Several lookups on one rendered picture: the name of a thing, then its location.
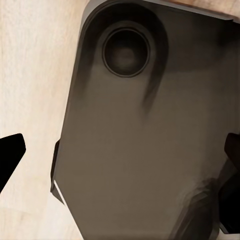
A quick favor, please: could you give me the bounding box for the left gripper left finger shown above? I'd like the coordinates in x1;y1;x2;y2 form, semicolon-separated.
0;133;26;193

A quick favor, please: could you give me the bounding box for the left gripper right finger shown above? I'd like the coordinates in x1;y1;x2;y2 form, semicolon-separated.
224;133;240;173

